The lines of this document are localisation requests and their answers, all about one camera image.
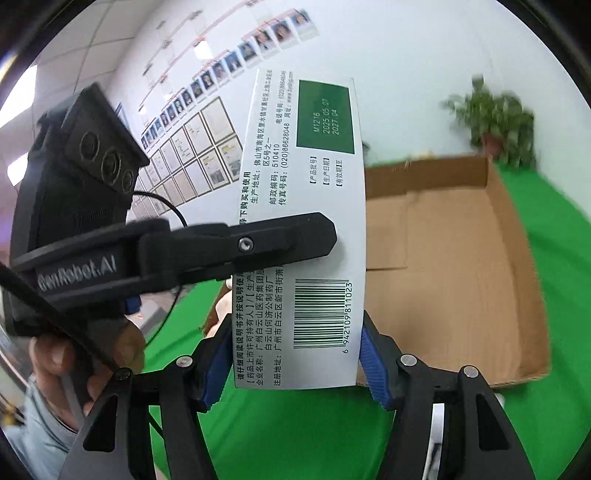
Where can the light blue sleeve forearm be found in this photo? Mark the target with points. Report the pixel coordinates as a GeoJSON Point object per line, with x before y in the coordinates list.
{"type": "Point", "coordinates": [44, 441]}

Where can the person's left hand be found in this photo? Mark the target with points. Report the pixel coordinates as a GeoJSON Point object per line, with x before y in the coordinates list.
{"type": "Point", "coordinates": [54, 358]}

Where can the framed wall certificates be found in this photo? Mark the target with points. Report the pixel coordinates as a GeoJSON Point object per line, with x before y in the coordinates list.
{"type": "Point", "coordinates": [195, 158]}

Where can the green table cloth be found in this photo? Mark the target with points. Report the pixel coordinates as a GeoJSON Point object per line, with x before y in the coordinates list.
{"type": "Point", "coordinates": [342, 433]}

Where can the right potted green plant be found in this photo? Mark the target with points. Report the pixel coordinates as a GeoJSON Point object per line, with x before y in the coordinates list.
{"type": "Point", "coordinates": [500, 126]}

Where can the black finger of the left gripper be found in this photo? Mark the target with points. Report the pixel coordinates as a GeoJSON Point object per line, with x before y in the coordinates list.
{"type": "Point", "coordinates": [200, 253]}

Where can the white medicine box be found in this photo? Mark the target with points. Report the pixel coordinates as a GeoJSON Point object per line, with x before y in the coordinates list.
{"type": "Point", "coordinates": [298, 306]}

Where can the open cardboard box tray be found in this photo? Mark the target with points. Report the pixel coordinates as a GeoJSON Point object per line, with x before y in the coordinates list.
{"type": "Point", "coordinates": [433, 251]}

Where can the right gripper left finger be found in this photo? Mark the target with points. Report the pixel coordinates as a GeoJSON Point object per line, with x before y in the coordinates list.
{"type": "Point", "coordinates": [115, 442]}

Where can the wall staff photo row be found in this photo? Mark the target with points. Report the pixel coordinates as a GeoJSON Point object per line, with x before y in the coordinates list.
{"type": "Point", "coordinates": [199, 56]}

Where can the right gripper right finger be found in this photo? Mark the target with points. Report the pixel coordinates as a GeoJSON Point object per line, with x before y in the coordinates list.
{"type": "Point", "coordinates": [479, 441]}

